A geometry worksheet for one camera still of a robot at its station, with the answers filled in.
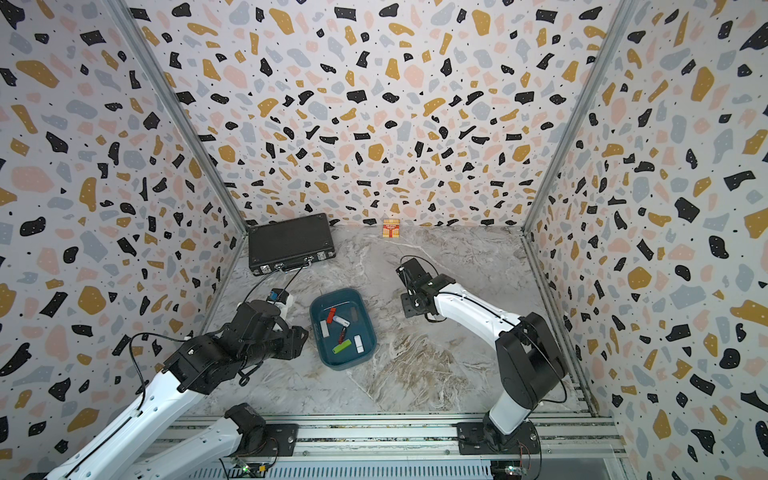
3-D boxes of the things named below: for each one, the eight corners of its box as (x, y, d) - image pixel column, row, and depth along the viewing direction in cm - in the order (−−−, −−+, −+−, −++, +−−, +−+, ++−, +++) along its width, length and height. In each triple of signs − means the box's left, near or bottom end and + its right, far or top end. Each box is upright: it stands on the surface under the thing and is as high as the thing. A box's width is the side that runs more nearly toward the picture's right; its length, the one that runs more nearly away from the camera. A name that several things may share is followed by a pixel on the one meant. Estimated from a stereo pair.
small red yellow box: (382, 237, 122) (382, 233, 121) (383, 223, 128) (383, 219, 126) (400, 237, 122) (400, 233, 121) (400, 223, 128) (400, 219, 126)
